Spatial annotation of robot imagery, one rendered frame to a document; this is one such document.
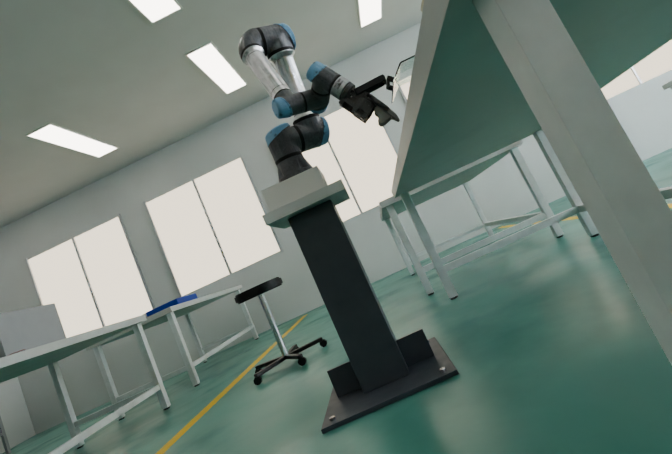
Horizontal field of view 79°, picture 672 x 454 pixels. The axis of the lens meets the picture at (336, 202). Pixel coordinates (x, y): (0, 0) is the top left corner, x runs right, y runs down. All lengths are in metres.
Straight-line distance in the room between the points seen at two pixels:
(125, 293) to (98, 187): 1.78
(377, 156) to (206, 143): 2.73
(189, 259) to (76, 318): 2.07
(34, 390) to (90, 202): 3.07
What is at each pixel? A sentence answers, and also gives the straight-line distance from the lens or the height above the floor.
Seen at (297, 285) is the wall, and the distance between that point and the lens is 6.27.
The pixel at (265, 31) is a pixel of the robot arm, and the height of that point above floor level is 1.44.
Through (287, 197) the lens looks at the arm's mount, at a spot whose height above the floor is 0.78.
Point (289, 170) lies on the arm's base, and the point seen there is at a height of 0.88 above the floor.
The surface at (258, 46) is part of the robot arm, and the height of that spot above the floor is 1.37.
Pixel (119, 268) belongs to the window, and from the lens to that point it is 7.38.
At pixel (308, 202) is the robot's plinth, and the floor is 0.72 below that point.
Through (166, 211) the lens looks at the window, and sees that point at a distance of 7.00.
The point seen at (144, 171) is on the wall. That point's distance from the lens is 7.28.
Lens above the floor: 0.48
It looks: 8 degrees up
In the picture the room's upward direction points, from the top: 25 degrees counter-clockwise
